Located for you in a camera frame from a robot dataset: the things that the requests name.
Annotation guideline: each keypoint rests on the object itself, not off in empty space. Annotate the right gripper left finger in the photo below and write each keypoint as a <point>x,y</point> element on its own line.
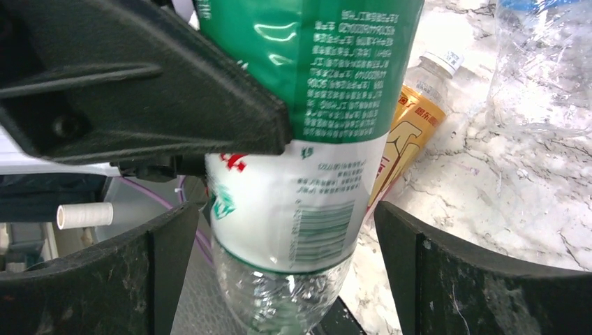
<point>128,284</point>

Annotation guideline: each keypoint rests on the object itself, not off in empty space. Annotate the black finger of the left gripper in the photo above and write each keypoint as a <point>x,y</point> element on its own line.
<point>106,81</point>

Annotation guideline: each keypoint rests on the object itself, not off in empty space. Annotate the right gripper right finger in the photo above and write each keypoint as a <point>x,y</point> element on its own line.
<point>442,284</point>

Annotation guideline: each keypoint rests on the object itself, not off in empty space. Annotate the green white label bottle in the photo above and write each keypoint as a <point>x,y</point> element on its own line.
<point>284,228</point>

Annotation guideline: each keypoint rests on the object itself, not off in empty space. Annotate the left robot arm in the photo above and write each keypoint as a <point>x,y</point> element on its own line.
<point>46,162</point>

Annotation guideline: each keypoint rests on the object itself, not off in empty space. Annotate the white paper roll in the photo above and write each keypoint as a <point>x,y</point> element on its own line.
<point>87,215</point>

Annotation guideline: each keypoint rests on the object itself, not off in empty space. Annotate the gold red drink bottle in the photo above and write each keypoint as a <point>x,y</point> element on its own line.
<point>420,110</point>

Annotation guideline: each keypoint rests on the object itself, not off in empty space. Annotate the blue label clear bottle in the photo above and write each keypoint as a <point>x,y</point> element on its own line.
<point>542,78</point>

